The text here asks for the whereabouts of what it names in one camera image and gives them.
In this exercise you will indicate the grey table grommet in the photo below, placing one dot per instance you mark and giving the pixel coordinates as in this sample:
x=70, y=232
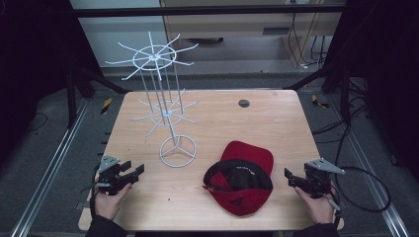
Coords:
x=243, y=103

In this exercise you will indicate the person's right hand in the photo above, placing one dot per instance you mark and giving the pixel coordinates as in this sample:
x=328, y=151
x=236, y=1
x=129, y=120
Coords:
x=321, y=209

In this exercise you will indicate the beige wooden cabinet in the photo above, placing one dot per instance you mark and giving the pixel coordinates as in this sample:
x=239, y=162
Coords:
x=230, y=24

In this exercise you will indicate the aluminium floor rail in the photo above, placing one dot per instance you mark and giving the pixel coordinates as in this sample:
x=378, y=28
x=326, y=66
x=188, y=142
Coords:
x=372, y=184
x=52, y=164

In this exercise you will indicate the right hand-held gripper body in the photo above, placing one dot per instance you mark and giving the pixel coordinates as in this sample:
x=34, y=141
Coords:
x=318, y=181

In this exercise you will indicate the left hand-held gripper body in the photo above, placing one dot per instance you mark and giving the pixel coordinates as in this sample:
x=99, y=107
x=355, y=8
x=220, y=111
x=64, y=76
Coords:
x=110, y=179

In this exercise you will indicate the person's left hand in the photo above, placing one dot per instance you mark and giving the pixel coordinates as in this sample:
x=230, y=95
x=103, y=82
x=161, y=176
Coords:
x=108, y=205

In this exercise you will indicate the black metal stand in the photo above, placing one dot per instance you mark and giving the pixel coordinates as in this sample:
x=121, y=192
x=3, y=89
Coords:
x=344, y=95
x=71, y=98

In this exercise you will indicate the yellow black tape strip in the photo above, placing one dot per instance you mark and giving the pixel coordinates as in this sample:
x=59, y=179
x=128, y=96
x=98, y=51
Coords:
x=106, y=106
x=318, y=102

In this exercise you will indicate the red baseball cap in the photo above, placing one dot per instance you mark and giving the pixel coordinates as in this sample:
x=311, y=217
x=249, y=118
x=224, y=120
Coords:
x=245, y=154

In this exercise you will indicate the white cabinet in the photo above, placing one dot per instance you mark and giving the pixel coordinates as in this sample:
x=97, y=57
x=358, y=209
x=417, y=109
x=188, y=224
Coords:
x=118, y=36

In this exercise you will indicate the black horizontal frame bar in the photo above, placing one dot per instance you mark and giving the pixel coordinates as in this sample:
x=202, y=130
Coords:
x=204, y=10

